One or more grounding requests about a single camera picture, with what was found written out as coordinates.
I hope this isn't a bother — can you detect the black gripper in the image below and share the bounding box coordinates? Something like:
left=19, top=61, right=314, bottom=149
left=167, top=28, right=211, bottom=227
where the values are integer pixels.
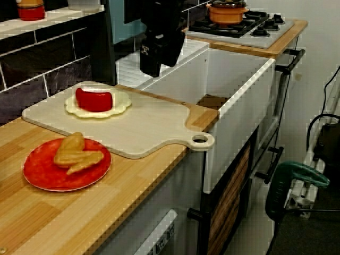
left=140, top=25, right=186, bottom=78

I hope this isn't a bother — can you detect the brown toy chicken wing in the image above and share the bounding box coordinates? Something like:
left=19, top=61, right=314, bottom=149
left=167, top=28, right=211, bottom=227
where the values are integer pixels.
left=53, top=132, right=105, bottom=175

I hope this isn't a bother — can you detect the black rectangular panel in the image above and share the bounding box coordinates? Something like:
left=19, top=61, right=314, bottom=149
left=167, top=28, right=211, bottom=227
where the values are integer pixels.
left=123, top=0, right=146, bottom=25

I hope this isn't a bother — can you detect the cream flower-shaped plate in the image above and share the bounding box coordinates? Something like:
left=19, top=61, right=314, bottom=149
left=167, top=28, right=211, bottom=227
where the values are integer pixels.
left=64, top=89, right=133, bottom=119

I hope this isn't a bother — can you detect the orange toy pot with lid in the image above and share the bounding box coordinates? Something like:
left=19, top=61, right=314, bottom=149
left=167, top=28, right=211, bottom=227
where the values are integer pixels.
left=206, top=0, right=250, bottom=26

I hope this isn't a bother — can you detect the grey and black toy hob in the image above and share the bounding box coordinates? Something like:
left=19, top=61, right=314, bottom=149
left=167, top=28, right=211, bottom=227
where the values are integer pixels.
left=184, top=9, right=295, bottom=50

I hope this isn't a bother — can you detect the pale wooden cutting board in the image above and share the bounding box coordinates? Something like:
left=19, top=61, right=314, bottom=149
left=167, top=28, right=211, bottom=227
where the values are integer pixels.
left=21, top=81, right=215, bottom=160

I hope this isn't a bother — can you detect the white toy sink basin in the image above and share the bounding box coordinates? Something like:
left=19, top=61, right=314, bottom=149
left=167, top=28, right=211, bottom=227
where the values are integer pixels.
left=115, top=37, right=277, bottom=194

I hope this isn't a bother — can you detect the black stove knob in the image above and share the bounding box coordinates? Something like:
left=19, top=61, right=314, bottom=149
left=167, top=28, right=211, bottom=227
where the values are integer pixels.
left=250, top=25, right=271, bottom=38
left=262, top=18, right=280, bottom=30
left=270, top=13, right=286, bottom=25

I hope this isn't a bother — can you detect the white tiled shelf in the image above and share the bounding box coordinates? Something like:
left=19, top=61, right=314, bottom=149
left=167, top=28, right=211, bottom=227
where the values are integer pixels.
left=0, top=4, right=106, bottom=40

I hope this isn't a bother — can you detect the red and yellow toy bottle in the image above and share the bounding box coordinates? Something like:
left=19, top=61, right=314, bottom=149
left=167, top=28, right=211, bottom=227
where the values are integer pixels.
left=16, top=0, right=46, bottom=22

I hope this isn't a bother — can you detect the wood-pattern cabinet door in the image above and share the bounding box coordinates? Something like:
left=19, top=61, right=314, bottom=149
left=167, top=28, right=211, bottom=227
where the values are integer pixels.
left=206, top=144, right=252, bottom=255

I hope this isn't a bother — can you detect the red round plate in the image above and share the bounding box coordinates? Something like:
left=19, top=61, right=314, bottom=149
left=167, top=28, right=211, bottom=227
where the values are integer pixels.
left=23, top=137, right=112, bottom=192

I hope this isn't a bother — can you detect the grey toy dishwasher panel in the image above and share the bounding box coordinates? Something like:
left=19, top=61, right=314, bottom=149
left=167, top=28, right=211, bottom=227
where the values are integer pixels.
left=132, top=208, right=179, bottom=255

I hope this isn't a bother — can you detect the black device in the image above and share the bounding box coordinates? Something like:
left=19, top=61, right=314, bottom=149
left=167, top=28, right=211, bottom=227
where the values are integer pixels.
left=313, top=122, right=340, bottom=171

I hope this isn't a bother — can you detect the black upright post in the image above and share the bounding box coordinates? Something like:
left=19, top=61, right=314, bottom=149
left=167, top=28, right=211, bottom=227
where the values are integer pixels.
left=90, top=0, right=118, bottom=86

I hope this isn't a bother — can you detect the black oven handle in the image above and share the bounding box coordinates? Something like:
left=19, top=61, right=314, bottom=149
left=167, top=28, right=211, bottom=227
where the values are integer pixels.
left=274, top=48, right=306, bottom=76

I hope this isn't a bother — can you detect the black drawer handle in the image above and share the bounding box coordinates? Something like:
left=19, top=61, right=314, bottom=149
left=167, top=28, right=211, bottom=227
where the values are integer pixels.
left=254, top=146, right=284, bottom=184

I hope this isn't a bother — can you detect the black dishwasher handle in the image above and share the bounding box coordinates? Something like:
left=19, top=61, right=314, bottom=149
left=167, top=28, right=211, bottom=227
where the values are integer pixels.
left=186, top=207, right=211, bottom=221

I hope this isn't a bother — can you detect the thick black cable loop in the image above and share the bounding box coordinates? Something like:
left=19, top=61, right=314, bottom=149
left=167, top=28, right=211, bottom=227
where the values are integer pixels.
left=306, top=113, right=340, bottom=154

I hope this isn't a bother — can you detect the thin black cable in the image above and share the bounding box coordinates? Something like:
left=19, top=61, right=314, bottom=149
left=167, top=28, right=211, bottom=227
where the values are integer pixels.
left=322, top=63, right=340, bottom=115

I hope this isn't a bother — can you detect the white aluminium frame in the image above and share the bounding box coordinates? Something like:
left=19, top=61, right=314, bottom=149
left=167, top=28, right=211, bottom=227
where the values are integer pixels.
left=283, top=179, right=319, bottom=219

